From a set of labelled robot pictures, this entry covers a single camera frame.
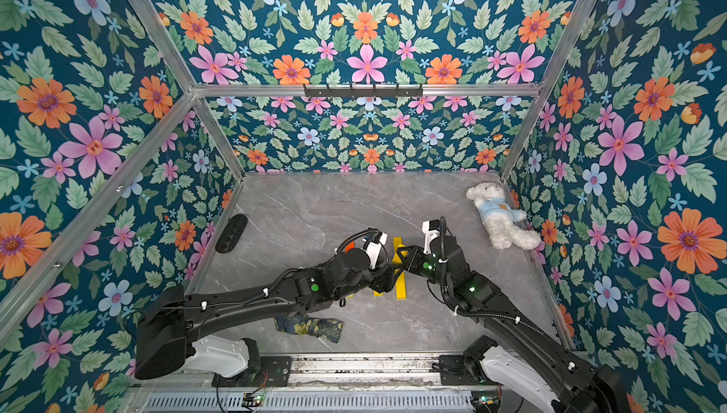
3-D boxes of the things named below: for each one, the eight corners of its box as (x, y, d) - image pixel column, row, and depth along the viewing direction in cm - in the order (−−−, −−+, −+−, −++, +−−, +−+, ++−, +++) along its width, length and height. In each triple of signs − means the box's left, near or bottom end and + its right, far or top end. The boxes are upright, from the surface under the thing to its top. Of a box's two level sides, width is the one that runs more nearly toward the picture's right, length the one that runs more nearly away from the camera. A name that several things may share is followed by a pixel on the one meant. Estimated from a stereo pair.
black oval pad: (219, 253, 99) (214, 248, 96) (234, 219, 108) (229, 213, 105) (235, 253, 99) (230, 248, 96) (248, 219, 108) (244, 213, 105)
